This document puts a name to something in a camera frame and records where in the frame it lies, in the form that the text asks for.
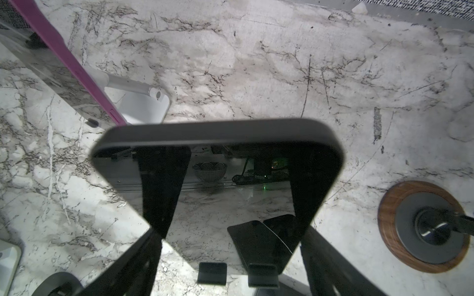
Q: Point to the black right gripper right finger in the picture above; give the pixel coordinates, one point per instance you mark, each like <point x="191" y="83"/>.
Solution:
<point x="329" y="273"/>

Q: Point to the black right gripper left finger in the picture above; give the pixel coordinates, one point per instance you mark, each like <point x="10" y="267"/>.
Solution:
<point x="134" y="273"/>

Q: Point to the dark grey cased phone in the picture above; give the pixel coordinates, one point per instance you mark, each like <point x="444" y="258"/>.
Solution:
<point x="240" y="193"/>

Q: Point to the teal edged phone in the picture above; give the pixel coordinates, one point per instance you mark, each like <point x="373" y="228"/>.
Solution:
<point x="10" y="256"/>

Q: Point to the wood base stand middle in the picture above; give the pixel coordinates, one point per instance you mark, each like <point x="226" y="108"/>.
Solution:
<point x="66" y="284"/>

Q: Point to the wood base stand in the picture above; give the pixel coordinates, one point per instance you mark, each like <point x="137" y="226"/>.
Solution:
<point x="424" y="226"/>
<point x="66" y="284"/>

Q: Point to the wood base stand far right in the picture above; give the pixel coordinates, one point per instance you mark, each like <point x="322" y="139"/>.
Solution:
<point x="424" y="226"/>

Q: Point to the purple edged phone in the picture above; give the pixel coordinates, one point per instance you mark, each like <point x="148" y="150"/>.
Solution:
<point x="28" y="35"/>

